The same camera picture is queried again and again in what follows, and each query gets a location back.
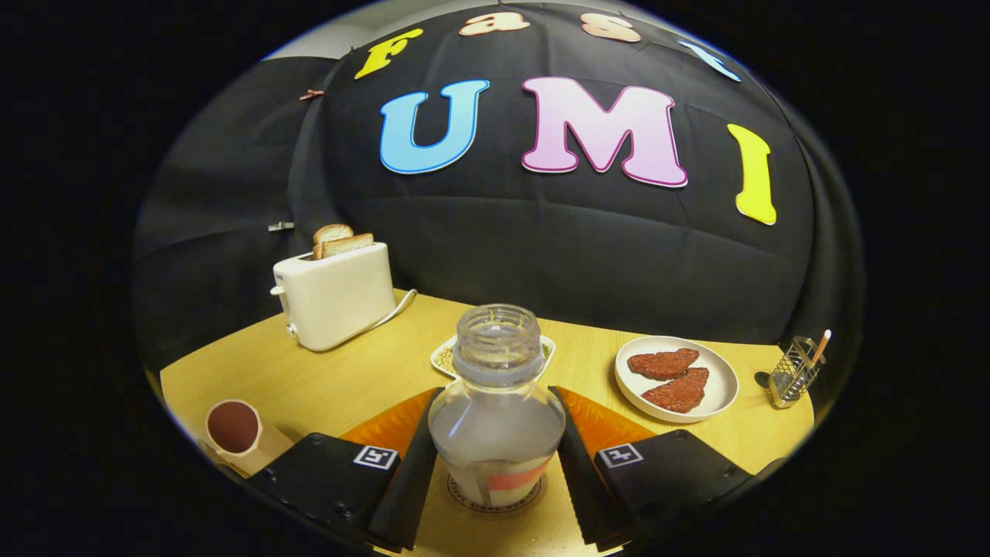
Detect wooden table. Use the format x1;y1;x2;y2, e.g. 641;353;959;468
159;289;815;557

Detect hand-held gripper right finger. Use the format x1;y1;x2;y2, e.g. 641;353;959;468
548;385;755;552

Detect white toaster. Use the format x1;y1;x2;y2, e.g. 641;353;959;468
270;241;397;353

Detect beige cup with wooden handle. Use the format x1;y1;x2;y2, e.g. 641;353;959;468
200;399;295;477

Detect red-brown meat patty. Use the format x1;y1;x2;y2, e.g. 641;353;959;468
641;367;710;414
627;348;700;381

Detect white round plate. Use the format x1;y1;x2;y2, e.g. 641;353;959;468
615;335;739;424

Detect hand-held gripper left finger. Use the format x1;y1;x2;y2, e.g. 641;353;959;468
247;387;443;554

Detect white divided seasoning dish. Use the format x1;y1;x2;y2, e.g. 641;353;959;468
430;334;556;380

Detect metal mesh utensil holder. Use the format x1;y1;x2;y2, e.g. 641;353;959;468
767;336;827;409

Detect clear plastic juice bottle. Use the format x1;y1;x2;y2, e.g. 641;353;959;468
428;304;567;507

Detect black backdrop cloth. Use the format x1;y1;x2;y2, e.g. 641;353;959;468
131;0;865;372

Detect white toaster cable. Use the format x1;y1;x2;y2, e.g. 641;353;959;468
364;289;418;333

